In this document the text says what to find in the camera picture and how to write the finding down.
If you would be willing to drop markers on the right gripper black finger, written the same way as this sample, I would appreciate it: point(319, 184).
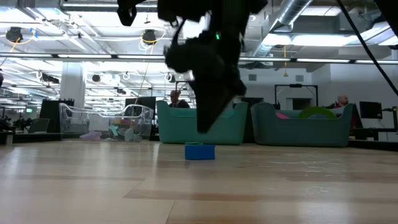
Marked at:
point(227, 91)
point(205, 105)

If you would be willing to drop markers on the pink tape roll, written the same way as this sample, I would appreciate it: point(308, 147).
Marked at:
point(281, 116)

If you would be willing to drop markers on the pale grey staple remover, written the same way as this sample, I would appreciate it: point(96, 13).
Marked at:
point(129, 135)

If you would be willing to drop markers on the green tape roll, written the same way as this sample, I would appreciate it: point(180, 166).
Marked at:
point(317, 109)

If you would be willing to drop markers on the mint staple remover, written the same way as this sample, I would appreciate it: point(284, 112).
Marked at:
point(113, 130)

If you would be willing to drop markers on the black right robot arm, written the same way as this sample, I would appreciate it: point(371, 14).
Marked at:
point(236, 12)

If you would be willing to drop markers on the green mini stapler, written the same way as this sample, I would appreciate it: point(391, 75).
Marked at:
point(194, 143)

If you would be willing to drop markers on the blue mini stapler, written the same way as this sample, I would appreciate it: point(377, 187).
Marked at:
point(199, 153)

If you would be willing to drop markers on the person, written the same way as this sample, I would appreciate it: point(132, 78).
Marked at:
point(343, 100)
point(175, 96)

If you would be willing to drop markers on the teal plastic bin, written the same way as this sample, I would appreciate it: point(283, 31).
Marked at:
point(174, 127)

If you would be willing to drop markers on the black computer monitor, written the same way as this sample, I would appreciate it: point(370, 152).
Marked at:
point(371, 109)
point(146, 101)

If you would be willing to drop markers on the dusty blue plastic bin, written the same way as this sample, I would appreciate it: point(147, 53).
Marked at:
point(298, 130)

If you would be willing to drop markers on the long ceiling light strip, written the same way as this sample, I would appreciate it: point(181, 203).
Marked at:
point(93, 56)

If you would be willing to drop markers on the white building column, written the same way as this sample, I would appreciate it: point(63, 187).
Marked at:
point(73, 84)

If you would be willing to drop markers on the clear plastic bin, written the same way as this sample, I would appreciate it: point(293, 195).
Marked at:
point(66, 121)

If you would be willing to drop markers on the black office desk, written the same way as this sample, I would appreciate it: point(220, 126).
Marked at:
point(373, 133)

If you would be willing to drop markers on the black equipment cabinet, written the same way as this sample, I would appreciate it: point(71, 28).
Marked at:
point(49, 115)

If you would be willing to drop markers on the silver ventilation duct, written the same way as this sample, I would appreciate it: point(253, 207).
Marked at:
point(292, 12)

